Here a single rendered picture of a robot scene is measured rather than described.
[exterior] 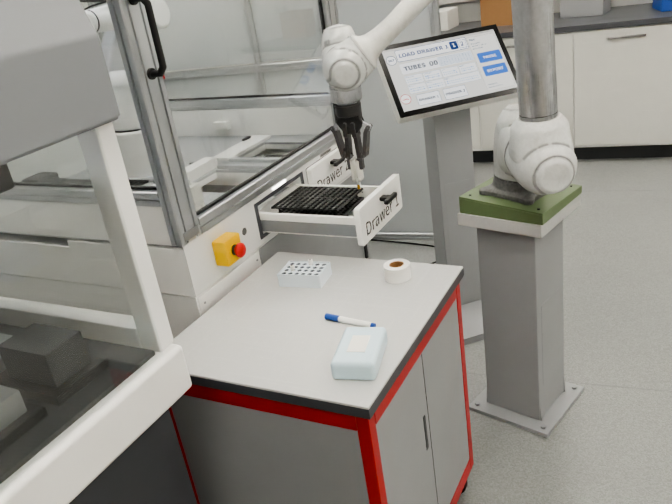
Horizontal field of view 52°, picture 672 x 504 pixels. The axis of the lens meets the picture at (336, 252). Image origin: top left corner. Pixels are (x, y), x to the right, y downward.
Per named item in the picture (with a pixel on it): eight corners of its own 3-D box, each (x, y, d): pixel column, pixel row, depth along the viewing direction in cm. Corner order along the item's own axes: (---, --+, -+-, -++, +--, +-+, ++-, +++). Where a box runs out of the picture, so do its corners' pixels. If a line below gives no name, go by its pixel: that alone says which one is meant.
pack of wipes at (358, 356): (347, 341, 155) (344, 324, 153) (388, 342, 152) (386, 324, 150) (331, 381, 142) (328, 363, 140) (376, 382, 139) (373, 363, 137)
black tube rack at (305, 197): (365, 207, 209) (362, 187, 206) (340, 230, 195) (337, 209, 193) (303, 204, 219) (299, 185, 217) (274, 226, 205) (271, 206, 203)
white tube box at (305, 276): (332, 273, 188) (330, 261, 186) (321, 288, 181) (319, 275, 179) (291, 272, 192) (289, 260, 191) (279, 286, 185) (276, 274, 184)
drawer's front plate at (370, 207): (402, 207, 210) (398, 173, 205) (364, 246, 187) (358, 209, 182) (397, 206, 211) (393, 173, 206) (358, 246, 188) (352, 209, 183)
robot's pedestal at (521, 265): (584, 390, 246) (585, 192, 215) (547, 438, 226) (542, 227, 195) (508, 367, 265) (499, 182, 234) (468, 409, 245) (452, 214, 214)
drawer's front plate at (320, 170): (352, 171, 249) (348, 142, 245) (315, 200, 227) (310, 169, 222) (348, 171, 250) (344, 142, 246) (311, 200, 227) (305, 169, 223)
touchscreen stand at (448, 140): (541, 322, 291) (535, 81, 249) (444, 351, 281) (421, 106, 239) (484, 276, 335) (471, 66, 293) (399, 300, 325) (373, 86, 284)
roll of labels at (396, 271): (413, 271, 182) (412, 258, 180) (408, 284, 176) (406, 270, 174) (388, 271, 184) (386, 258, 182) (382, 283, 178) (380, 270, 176)
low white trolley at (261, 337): (479, 484, 212) (463, 265, 181) (407, 665, 163) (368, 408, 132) (316, 447, 239) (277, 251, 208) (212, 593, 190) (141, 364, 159)
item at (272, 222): (394, 204, 209) (392, 185, 206) (359, 239, 188) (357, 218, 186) (283, 200, 227) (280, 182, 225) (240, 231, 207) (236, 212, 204)
